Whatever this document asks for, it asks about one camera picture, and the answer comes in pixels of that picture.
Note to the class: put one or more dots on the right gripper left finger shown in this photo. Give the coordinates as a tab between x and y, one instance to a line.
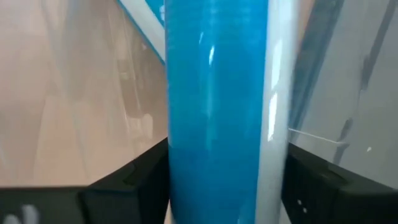
93	208

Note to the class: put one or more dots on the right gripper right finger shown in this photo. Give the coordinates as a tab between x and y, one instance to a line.
342	205

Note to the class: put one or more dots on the blue silicone sealant tube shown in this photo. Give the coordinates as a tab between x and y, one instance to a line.
217	109

